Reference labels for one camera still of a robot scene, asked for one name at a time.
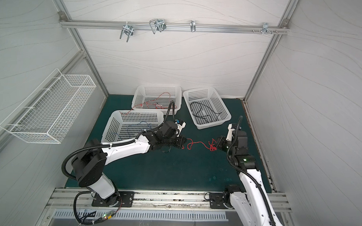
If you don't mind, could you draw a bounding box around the red cable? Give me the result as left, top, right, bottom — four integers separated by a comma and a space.
121, 90, 178, 117
181, 137, 218, 152

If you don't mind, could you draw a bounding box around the black cable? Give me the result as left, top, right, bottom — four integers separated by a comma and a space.
189, 100, 223, 122

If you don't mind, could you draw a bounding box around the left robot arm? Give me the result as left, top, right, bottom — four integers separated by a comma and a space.
61, 101, 187, 206

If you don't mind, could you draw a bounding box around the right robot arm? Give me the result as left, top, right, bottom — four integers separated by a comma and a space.
217, 116, 283, 226

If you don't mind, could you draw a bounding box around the white basket back right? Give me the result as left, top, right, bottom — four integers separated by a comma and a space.
183, 87, 232, 130

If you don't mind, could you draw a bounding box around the white basket back middle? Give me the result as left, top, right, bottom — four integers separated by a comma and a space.
131, 85, 182, 115

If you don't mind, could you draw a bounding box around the white basket front left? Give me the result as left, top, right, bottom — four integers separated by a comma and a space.
101, 109, 164, 143

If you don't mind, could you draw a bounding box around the metal hook small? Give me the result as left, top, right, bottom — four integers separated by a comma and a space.
190, 20, 196, 33

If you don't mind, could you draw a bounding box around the metal hook clamp middle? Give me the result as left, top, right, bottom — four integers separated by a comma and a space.
149, 19, 167, 34

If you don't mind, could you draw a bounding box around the metal hook clamp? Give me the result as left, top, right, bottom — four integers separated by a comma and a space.
119, 24, 134, 42
252, 23, 278, 35
149, 19, 167, 34

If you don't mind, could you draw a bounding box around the metal hook clamp left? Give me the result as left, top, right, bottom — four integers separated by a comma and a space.
119, 24, 134, 42

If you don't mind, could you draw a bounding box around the metal hook clamp right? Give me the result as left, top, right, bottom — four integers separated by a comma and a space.
252, 23, 278, 35

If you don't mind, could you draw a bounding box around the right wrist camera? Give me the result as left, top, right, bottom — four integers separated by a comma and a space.
226, 123, 237, 142

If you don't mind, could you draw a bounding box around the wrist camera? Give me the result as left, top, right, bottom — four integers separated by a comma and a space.
175, 119, 186, 137
226, 123, 237, 142

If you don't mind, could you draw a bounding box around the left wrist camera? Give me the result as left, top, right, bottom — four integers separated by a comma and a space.
175, 119, 186, 137

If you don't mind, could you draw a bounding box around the white vented cable duct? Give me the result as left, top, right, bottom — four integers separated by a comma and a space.
53, 209, 229, 222

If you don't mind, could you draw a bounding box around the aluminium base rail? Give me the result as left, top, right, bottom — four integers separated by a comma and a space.
46, 187, 292, 213

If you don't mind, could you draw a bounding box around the white wire wall basket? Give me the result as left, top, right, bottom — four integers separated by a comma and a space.
0, 68, 96, 144

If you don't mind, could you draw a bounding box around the aluminium crossbar rail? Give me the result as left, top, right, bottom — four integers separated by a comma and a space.
60, 20, 290, 35

